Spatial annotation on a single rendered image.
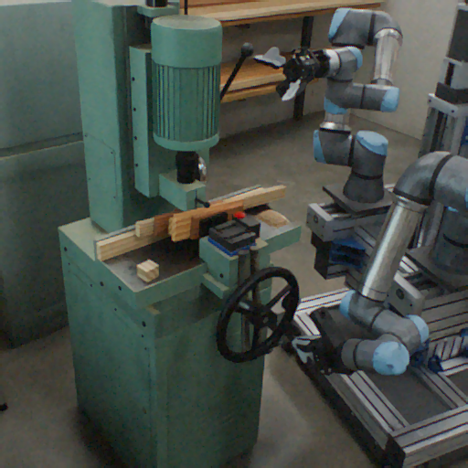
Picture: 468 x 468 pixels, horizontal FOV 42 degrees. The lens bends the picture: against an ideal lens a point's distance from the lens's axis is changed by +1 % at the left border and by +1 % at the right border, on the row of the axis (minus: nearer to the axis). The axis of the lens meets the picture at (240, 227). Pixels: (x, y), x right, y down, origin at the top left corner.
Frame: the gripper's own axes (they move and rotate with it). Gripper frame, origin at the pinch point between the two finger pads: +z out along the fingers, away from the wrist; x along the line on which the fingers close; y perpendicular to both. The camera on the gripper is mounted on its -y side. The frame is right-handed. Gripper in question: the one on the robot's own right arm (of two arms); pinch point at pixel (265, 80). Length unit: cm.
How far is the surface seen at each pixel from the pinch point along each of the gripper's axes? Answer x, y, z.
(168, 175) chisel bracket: 4.9, -29.7, 23.5
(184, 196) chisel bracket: 14.2, -25.6, 25.1
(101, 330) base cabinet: 27, -78, 44
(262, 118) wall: -125, -237, -223
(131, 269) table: 25, -37, 44
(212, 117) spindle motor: 4.9, -4.2, 19.4
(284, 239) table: 34.7, -33.7, -3.8
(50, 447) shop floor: 47, -131, 61
